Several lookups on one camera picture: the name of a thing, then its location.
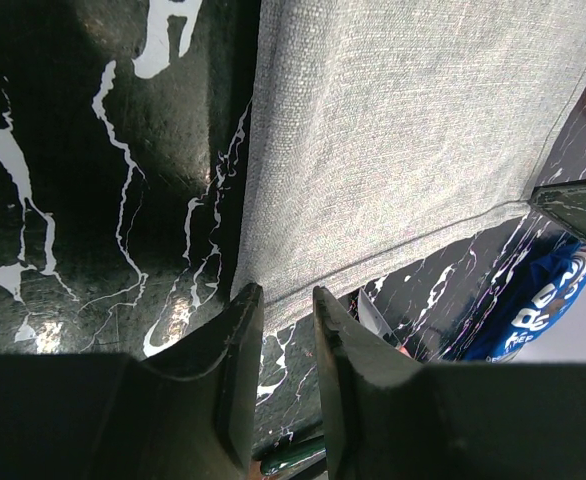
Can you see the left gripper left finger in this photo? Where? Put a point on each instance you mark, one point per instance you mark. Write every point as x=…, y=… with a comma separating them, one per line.
x=184, y=413

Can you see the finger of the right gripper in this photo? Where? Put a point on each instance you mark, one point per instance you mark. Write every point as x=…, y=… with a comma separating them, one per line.
x=565, y=204

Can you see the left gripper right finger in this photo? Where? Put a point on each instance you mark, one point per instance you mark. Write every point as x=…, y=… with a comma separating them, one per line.
x=387, y=416

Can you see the grey cloth napkin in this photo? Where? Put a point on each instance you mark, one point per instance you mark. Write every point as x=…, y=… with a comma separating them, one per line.
x=383, y=131

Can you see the blue printed t-shirt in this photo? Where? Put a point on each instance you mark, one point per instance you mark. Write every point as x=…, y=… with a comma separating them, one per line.
x=541, y=296

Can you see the gold fork green handle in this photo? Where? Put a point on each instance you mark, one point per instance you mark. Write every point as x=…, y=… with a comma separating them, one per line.
x=302, y=460

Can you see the pink-handled table knife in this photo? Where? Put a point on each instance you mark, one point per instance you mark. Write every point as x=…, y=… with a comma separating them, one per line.
x=373, y=320

